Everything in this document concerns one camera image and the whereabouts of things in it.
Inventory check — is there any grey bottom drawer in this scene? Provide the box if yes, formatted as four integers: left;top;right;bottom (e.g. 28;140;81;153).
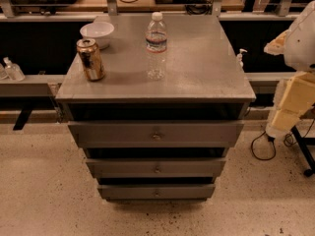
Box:
97;184;215;201

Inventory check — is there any grey drawer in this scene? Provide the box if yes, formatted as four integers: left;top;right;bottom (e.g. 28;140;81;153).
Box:
97;184;215;201
68;120;243;148
86;158;225;178

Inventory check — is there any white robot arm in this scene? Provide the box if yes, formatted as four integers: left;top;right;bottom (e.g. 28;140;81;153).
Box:
264;1;315;138

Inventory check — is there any grey drawer cabinet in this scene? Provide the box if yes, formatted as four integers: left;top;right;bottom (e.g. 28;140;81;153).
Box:
56;14;255;187

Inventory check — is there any grey middle drawer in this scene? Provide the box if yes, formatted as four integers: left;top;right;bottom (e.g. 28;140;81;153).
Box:
86;158;225;178

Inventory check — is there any grey top drawer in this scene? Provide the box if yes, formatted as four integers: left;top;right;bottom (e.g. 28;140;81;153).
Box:
68;120;243;148

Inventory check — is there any clear plastic water bottle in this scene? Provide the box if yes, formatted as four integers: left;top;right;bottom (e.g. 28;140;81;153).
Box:
145;12;167;80

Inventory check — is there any gold soda can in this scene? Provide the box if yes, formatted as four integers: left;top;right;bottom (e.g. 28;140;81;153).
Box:
77;38;105;82

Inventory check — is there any white bowl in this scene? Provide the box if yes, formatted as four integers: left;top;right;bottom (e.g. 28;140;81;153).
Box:
80;22;114;49

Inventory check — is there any white pump dispenser bottle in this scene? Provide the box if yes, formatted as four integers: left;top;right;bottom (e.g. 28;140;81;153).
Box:
236;48;248;67

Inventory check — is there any black stand leg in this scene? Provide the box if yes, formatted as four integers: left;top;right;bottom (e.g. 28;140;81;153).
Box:
291;127;315;177

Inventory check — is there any black floor cable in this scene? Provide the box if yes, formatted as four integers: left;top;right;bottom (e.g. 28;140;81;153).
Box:
250;118;315;162

